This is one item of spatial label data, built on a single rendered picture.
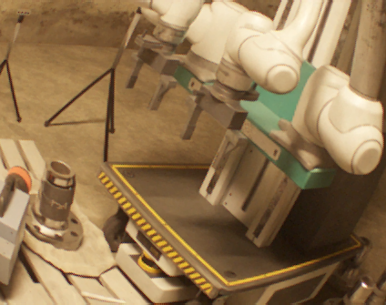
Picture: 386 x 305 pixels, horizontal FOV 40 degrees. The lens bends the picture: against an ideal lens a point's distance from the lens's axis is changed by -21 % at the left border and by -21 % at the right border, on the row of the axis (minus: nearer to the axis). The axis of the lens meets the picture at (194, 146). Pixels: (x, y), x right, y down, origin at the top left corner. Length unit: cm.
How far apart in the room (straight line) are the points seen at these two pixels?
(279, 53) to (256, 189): 86
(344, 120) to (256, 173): 70
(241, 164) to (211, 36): 46
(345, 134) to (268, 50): 29
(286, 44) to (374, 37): 27
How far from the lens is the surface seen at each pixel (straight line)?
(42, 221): 187
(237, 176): 215
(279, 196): 197
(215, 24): 192
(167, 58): 169
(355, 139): 144
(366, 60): 144
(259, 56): 132
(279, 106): 193
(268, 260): 198
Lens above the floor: 125
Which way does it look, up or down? 22 degrees down
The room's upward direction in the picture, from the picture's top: 24 degrees clockwise
